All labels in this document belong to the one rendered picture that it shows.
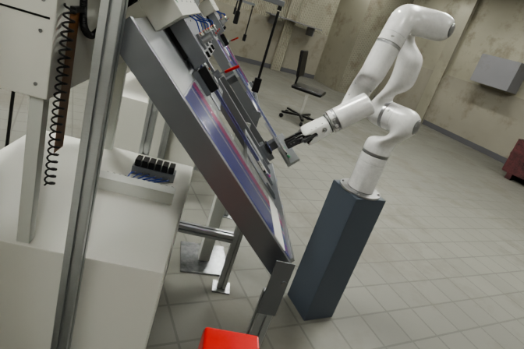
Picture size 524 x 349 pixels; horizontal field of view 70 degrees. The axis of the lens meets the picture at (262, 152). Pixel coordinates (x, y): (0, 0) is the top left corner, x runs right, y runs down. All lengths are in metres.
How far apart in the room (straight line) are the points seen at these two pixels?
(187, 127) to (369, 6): 10.02
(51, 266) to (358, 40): 10.10
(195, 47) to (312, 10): 10.21
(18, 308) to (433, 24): 1.55
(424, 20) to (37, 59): 1.20
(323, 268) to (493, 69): 7.82
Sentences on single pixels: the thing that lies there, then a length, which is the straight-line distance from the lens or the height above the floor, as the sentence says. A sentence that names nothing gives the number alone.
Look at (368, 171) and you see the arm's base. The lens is 1.71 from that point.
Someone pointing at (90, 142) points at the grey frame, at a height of 0.94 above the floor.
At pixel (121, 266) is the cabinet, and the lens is 1.06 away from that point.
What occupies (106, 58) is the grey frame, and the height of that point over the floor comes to 1.13.
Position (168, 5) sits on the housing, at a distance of 1.01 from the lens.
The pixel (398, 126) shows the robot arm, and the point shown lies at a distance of 1.63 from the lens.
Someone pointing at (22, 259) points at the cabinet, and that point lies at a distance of 1.14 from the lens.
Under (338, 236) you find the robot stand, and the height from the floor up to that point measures 0.50.
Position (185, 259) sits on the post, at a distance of 2.11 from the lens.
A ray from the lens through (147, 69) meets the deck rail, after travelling 0.84.
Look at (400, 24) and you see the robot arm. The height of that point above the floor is 1.40.
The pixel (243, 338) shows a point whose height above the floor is 0.78.
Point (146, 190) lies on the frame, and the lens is 1.32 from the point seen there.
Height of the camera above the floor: 1.29
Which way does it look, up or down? 19 degrees down
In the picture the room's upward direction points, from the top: 18 degrees clockwise
